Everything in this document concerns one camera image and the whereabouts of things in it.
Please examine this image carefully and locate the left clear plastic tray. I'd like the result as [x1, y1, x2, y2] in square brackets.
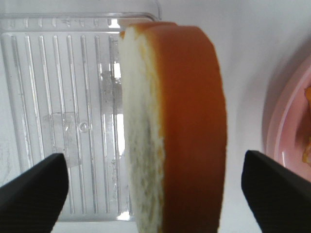
[0, 12, 156, 222]

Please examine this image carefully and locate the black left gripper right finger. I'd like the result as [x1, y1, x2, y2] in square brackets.
[241, 150, 311, 233]

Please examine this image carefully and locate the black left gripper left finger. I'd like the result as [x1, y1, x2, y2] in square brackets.
[0, 153, 69, 233]

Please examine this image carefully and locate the pink round plate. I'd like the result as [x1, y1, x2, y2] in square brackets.
[265, 57, 311, 181]

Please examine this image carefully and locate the bread slice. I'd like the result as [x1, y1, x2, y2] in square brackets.
[119, 22, 227, 233]
[302, 86, 311, 166]

